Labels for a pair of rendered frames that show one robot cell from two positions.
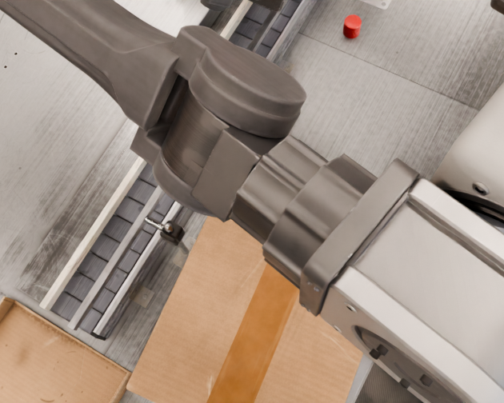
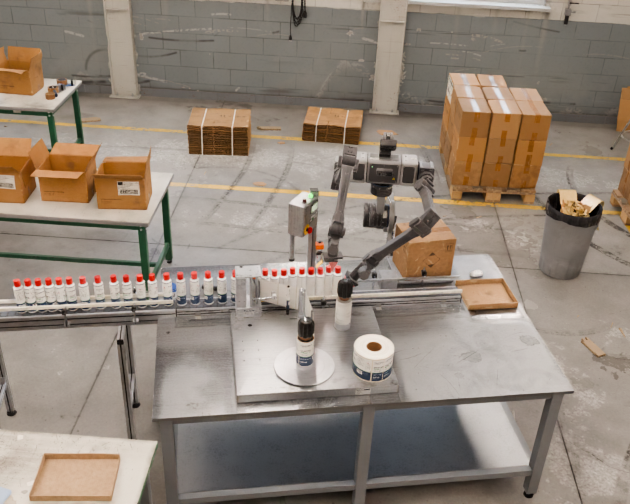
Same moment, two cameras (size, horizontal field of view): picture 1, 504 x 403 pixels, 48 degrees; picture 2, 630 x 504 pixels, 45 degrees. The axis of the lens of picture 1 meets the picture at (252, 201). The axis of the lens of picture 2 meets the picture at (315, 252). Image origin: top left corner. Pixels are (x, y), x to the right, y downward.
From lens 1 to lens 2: 4.46 m
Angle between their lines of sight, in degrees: 74
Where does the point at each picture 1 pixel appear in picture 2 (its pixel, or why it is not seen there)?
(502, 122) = (413, 162)
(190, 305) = (436, 237)
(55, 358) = (469, 297)
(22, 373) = (478, 300)
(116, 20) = (425, 192)
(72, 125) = (417, 324)
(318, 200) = (427, 172)
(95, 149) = (417, 316)
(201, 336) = (439, 235)
